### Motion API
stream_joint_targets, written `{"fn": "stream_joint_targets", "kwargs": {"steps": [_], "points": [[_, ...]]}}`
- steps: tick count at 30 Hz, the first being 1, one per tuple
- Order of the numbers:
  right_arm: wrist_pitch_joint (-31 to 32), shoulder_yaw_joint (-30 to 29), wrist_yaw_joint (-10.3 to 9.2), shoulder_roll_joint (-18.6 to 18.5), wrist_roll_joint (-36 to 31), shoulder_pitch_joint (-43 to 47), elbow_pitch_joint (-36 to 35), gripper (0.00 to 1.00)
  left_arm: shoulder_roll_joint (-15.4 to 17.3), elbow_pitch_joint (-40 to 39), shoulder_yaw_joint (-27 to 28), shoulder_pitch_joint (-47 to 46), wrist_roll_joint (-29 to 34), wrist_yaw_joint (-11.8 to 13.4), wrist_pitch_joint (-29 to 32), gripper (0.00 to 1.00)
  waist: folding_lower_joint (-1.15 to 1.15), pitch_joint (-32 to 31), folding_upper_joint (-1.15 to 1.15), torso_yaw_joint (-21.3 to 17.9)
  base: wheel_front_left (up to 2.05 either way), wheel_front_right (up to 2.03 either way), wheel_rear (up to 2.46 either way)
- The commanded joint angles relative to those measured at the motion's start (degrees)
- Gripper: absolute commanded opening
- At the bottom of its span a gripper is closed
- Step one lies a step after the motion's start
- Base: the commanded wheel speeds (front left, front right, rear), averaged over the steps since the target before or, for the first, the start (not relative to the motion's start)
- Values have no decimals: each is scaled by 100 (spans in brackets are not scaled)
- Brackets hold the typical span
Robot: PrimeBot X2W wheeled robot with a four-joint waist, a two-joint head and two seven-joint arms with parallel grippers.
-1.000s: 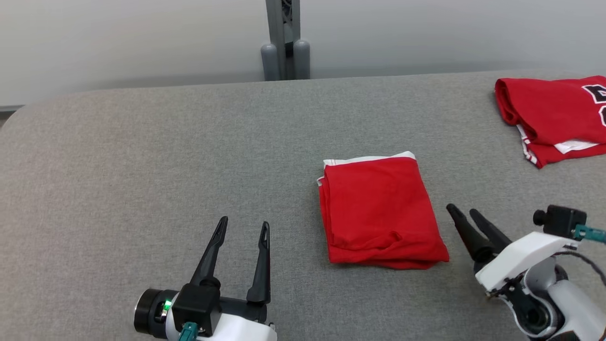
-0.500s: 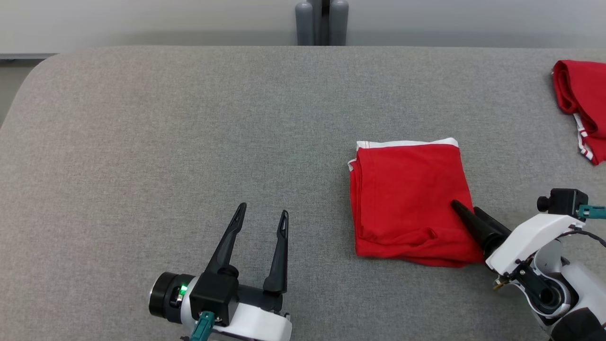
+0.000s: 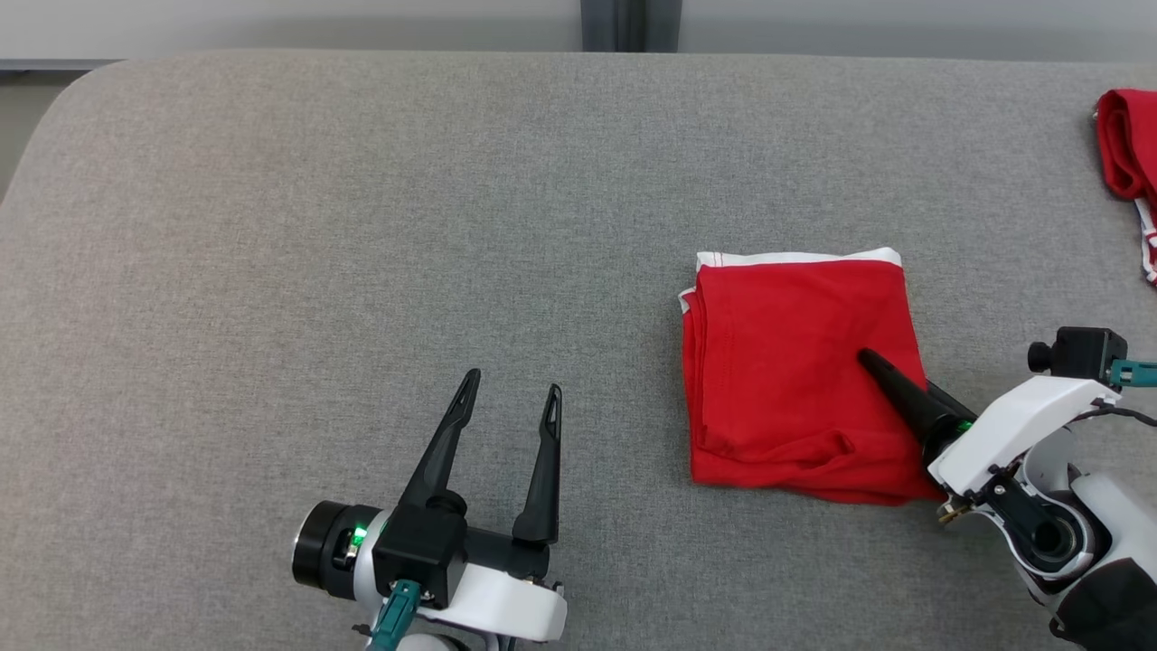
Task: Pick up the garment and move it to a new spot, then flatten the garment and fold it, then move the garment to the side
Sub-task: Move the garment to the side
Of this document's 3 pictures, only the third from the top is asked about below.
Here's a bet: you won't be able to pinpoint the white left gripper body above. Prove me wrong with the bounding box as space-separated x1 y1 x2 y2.
292 500 569 643

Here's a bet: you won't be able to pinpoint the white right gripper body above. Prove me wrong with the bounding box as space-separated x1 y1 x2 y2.
927 375 1123 497

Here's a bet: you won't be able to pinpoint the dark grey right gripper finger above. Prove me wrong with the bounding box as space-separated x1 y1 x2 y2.
857 348 970 458
924 380 978 424

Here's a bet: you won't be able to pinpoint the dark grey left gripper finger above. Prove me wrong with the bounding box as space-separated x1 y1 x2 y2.
513 383 563 546
398 368 482 517

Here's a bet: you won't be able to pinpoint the red shorts with white stripe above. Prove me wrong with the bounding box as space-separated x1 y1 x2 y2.
678 247 946 506

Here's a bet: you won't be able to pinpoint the red jersey with white sleeves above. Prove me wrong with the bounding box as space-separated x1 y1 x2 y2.
1094 89 1157 287

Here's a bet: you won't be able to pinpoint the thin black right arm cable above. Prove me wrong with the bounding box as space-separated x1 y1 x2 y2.
1080 401 1157 428

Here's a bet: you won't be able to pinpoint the teal left camera cable plug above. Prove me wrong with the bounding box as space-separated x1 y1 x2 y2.
369 579 423 651

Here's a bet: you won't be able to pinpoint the grey metal partition post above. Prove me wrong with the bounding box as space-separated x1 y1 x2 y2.
580 0 682 53

